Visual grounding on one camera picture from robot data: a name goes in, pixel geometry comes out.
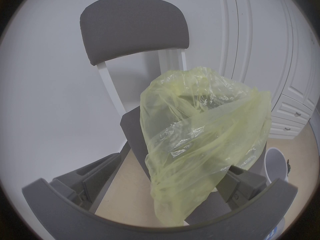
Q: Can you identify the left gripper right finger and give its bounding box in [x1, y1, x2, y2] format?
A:
[216, 165, 267, 211]

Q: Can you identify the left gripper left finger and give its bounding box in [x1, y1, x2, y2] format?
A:
[51, 153, 122, 211]

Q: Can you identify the yellow plastic bag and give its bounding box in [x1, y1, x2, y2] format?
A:
[140, 66, 272, 227]

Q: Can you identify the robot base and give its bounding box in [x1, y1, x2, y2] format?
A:
[269, 218, 286, 240]

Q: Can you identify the white trash bin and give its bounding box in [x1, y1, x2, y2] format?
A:
[264, 147, 288, 184]

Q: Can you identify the white wardrobe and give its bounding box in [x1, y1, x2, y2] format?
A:
[146, 0, 318, 141]

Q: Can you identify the white chair with grey cushions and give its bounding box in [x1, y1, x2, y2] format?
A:
[80, 0, 267, 227]

